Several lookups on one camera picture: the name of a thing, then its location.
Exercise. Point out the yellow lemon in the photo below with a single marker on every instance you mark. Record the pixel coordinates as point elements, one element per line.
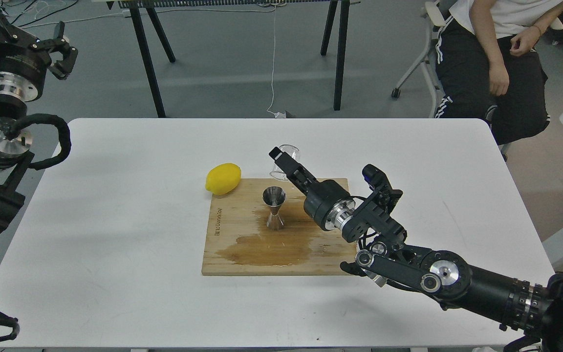
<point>223,178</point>

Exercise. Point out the wooden cutting board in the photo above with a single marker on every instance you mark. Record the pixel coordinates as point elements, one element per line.
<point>239,243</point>

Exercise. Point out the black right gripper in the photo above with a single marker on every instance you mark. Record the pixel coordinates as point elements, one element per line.
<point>324,201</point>

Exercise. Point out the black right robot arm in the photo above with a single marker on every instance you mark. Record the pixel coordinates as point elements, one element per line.
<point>442,275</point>

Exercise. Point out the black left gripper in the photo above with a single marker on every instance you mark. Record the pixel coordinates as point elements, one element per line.
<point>28,61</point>

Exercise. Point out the seated person white shirt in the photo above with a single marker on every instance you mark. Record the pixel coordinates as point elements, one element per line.
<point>488,66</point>

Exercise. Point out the white rolling chair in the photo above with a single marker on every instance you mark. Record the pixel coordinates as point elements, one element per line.
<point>435,13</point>

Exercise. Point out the steel double jigger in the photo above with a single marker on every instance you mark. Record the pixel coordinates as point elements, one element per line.
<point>274,197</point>

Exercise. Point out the clear glass cup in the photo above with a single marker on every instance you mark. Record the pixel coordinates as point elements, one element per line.
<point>281,158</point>

